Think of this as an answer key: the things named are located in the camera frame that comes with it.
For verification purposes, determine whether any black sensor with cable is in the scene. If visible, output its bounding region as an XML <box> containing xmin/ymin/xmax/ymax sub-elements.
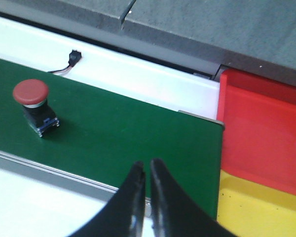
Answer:
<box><xmin>48</xmin><ymin>50</ymin><xmax>82</xmax><ymax>74</ymax></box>

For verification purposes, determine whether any red plastic tray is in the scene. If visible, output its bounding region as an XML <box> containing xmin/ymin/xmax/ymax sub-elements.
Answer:
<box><xmin>217</xmin><ymin>69</ymin><xmax>296</xmax><ymax>196</ymax></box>

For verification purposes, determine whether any red mushroom push button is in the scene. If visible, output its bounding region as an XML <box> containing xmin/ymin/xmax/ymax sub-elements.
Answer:
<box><xmin>12</xmin><ymin>79</ymin><xmax>60</xmax><ymax>138</ymax></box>

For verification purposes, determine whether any grey stone slab right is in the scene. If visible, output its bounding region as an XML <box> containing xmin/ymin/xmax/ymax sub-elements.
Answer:
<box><xmin>123</xmin><ymin>0</ymin><xmax>296</xmax><ymax>86</ymax></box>

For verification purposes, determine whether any yellow plastic tray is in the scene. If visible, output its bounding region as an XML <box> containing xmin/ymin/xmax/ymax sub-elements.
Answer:
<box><xmin>217</xmin><ymin>171</ymin><xmax>296</xmax><ymax>237</ymax></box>

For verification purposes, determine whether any grey stone slab left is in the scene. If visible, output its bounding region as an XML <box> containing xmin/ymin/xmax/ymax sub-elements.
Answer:
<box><xmin>0</xmin><ymin>0</ymin><xmax>135</xmax><ymax>32</ymax></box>

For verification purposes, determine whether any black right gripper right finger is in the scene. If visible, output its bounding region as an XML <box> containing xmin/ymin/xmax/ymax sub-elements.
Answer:
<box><xmin>150</xmin><ymin>158</ymin><xmax>235</xmax><ymax>237</ymax></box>

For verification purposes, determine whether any aluminium conveyor side rail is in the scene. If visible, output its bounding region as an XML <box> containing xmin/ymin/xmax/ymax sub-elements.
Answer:
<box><xmin>0</xmin><ymin>147</ymin><xmax>153</xmax><ymax>218</ymax></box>

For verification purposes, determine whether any grey stone slab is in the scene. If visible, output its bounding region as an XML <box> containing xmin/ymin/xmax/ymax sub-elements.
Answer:
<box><xmin>0</xmin><ymin>0</ymin><xmax>135</xmax><ymax>32</ymax></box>
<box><xmin>123</xmin><ymin>0</ymin><xmax>296</xmax><ymax>86</ymax></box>

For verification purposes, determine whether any green conveyor belt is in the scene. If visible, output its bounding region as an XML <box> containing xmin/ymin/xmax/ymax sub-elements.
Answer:
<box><xmin>0</xmin><ymin>60</ymin><xmax>223</xmax><ymax>218</ymax></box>

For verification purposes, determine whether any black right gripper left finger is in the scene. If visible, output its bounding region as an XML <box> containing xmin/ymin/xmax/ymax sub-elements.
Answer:
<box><xmin>71</xmin><ymin>161</ymin><xmax>146</xmax><ymax>237</ymax></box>

